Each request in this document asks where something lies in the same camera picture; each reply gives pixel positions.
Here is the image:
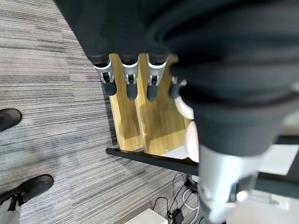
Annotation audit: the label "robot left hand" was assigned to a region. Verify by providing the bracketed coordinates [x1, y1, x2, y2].
[53, 0, 299, 223]

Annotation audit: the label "white panel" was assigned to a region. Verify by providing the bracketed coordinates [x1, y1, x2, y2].
[256, 144, 299, 176]

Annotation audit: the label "black power adapter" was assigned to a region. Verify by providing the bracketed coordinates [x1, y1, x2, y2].
[170, 209, 185, 223]

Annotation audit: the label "white box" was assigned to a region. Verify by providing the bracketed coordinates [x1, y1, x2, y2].
[125, 208, 170, 224]

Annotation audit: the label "dark robot foot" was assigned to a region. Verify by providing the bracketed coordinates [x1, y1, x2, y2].
[0, 174, 55, 207]
[0, 108, 23, 133]

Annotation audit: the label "silver robot leg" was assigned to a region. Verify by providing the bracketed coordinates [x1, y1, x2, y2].
[0, 198, 22, 224]

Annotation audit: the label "black metal frame bar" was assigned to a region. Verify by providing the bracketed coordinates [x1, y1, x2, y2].
[106, 147, 199, 176]

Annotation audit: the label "black cable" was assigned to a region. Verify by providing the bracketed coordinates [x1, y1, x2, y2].
[153, 172, 199, 224]

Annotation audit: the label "white cable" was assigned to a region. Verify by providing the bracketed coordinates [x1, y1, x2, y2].
[182, 190, 201, 224]

